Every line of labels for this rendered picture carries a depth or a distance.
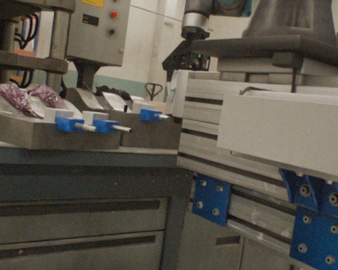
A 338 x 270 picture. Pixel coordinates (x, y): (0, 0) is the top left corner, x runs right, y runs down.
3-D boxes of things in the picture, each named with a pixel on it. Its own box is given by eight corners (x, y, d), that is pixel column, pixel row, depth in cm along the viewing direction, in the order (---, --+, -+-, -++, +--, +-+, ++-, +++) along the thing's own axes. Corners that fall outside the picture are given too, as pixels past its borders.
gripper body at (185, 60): (189, 66, 116) (195, 24, 117) (169, 70, 122) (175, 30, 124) (208, 75, 120) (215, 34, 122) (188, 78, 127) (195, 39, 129)
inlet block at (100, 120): (136, 143, 97) (139, 119, 96) (121, 143, 93) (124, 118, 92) (94, 134, 104) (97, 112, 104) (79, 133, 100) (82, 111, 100)
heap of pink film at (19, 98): (78, 118, 109) (82, 87, 108) (18, 113, 94) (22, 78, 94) (16, 106, 123) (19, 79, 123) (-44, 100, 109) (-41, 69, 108)
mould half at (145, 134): (197, 151, 126) (203, 105, 125) (122, 147, 110) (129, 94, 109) (112, 128, 165) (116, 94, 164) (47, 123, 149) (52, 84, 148)
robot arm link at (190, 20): (177, 16, 125) (197, 26, 130) (175, 31, 124) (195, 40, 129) (195, 10, 119) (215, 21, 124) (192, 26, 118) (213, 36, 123)
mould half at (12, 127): (118, 148, 105) (124, 104, 105) (30, 149, 84) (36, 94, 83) (-1, 120, 134) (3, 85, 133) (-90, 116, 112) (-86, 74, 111)
